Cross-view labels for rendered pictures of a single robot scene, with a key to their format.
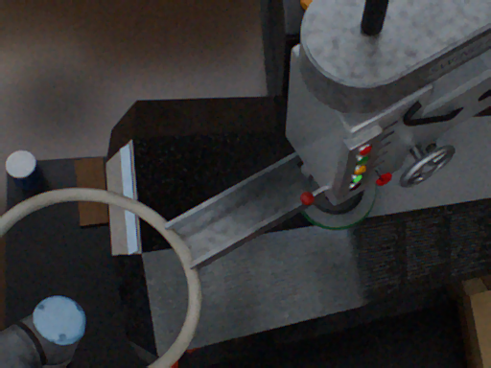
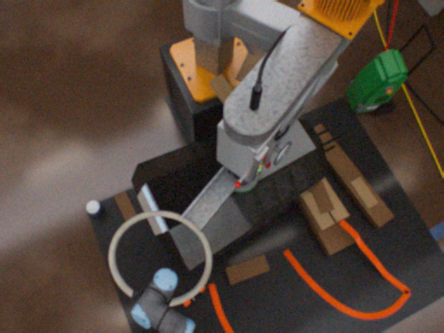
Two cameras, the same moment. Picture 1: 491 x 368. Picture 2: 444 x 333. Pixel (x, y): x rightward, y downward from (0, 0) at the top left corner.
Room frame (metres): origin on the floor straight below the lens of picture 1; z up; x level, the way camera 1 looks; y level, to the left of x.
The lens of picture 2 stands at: (0.15, 0.25, 3.07)
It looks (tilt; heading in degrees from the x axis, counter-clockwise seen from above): 69 degrees down; 347
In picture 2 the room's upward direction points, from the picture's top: 2 degrees clockwise
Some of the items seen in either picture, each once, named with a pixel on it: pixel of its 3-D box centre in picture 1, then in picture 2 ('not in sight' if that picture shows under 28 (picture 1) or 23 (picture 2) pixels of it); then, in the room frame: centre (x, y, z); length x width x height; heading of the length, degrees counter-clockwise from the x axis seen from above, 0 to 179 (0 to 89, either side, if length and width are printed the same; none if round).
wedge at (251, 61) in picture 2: not in sight; (248, 68); (1.62, -0.28, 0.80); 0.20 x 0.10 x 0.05; 145
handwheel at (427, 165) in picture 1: (418, 154); (277, 149); (0.87, -0.23, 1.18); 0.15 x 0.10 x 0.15; 131
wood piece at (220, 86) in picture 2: not in sight; (224, 90); (1.48, -0.08, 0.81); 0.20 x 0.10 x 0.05; 22
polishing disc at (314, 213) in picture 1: (335, 188); (240, 173); (0.88, -0.06, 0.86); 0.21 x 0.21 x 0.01
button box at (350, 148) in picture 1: (355, 163); (257, 164); (0.75, -0.08, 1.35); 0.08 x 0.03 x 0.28; 131
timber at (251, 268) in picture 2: not in sight; (247, 270); (0.39, -0.06, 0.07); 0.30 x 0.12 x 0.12; 98
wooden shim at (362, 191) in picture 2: not in sight; (363, 192); (0.79, -1.09, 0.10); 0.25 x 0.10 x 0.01; 18
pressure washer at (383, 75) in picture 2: not in sight; (385, 72); (1.63, -1.44, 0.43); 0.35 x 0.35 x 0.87; 89
